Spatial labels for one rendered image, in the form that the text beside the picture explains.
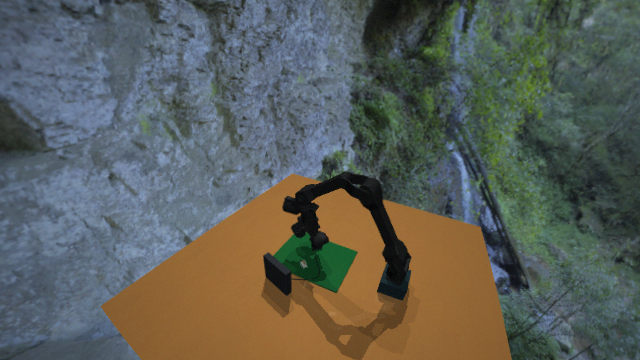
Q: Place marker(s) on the green circuit board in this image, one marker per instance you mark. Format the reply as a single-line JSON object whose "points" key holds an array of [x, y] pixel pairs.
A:
{"points": [[333, 259]]}

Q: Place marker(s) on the black square cooling fan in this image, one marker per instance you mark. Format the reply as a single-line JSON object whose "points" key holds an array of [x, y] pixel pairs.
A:
{"points": [[278, 274]]}

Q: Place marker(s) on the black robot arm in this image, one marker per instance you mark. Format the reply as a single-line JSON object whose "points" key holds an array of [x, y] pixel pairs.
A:
{"points": [[370, 195]]}

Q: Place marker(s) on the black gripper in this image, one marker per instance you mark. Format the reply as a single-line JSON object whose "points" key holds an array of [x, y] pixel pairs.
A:
{"points": [[318, 238]]}

